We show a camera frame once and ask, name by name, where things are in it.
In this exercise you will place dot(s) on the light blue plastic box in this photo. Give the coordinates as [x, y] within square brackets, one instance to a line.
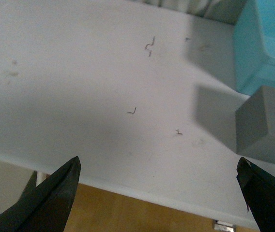
[254, 46]

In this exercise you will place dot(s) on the white pleated curtain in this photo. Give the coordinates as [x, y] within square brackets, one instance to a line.
[225, 11]

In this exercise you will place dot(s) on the metal table bracket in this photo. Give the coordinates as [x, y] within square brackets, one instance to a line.
[223, 226]

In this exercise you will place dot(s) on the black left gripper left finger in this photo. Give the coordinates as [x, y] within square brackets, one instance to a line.
[48, 206]

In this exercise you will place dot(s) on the gray block with round hole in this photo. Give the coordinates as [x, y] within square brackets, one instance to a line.
[255, 126]

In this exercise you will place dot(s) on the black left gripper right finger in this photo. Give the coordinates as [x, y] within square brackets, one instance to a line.
[258, 189]

